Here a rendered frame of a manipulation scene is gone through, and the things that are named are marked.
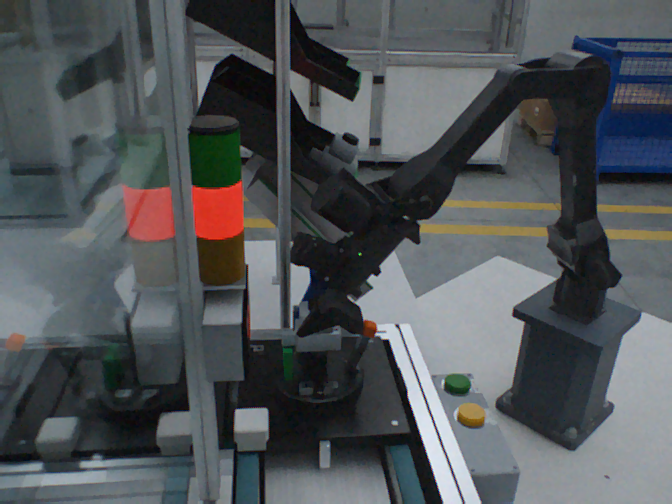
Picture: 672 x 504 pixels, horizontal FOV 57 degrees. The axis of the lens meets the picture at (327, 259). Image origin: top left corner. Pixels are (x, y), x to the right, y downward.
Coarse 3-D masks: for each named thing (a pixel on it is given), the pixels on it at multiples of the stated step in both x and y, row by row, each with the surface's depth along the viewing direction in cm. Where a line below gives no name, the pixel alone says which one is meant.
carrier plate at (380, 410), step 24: (264, 360) 98; (360, 360) 99; (384, 360) 99; (240, 384) 93; (264, 384) 93; (384, 384) 93; (240, 408) 88; (288, 408) 88; (360, 408) 88; (384, 408) 88; (288, 432) 84; (312, 432) 84; (336, 432) 84; (360, 432) 84; (384, 432) 84; (408, 432) 84
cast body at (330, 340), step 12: (312, 300) 87; (300, 312) 87; (300, 324) 86; (288, 336) 89; (312, 336) 87; (324, 336) 87; (336, 336) 87; (300, 348) 88; (312, 348) 88; (324, 348) 88; (336, 348) 88
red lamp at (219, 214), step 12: (240, 180) 58; (204, 192) 56; (216, 192) 56; (228, 192) 56; (240, 192) 58; (204, 204) 56; (216, 204) 56; (228, 204) 57; (240, 204) 58; (204, 216) 57; (216, 216) 57; (228, 216) 57; (240, 216) 59; (204, 228) 58; (216, 228) 57; (228, 228) 58; (240, 228) 59
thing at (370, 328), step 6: (366, 324) 89; (372, 324) 90; (360, 330) 90; (366, 330) 89; (372, 330) 89; (360, 336) 91; (366, 336) 90; (372, 336) 90; (360, 342) 90; (366, 342) 90; (354, 348) 92; (360, 348) 91; (354, 354) 91; (360, 354) 91; (348, 360) 93; (354, 360) 92; (354, 366) 92
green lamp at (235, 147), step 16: (192, 144) 54; (208, 144) 54; (224, 144) 54; (192, 160) 55; (208, 160) 54; (224, 160) 55; (192, 176) 56; (208, 176) 55; (224, 176) 56; (240, 176) 57
